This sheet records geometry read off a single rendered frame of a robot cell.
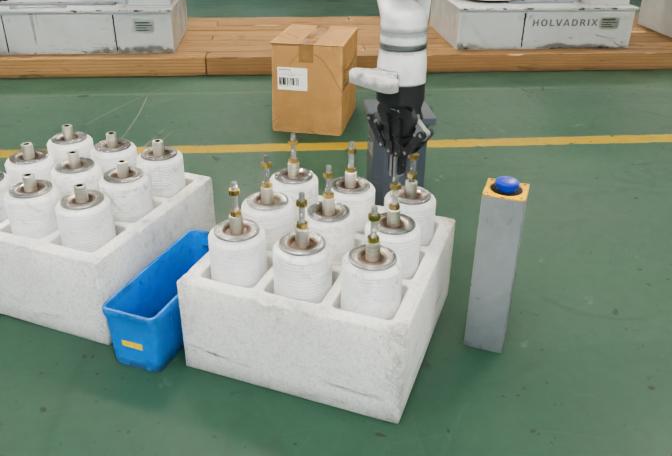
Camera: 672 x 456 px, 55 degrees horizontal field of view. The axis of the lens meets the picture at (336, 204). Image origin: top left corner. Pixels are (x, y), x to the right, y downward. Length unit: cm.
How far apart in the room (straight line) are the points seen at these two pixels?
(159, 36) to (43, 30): 48
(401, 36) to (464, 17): 208
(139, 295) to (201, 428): 30
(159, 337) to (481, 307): 57
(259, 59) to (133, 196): 167
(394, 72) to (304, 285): 36
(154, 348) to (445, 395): 50
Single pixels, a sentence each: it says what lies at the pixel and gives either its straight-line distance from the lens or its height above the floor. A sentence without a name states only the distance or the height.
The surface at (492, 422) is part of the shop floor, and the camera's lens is 113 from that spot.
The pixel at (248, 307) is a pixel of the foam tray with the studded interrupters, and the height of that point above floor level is 16.
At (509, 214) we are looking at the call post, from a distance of 111.
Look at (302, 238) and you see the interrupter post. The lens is 103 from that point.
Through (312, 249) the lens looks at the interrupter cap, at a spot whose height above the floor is 25.
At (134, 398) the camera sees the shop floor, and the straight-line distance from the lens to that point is 118.
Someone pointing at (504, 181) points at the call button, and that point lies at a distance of 112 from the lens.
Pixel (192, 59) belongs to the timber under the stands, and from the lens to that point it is 291.
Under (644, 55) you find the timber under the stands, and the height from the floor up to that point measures 7.
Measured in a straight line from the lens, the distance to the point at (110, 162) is 146.
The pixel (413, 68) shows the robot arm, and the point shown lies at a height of 53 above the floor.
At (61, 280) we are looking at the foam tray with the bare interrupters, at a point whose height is 12.
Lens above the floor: 78
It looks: 27 degrees down
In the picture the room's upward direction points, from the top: 1 degrees clockwise
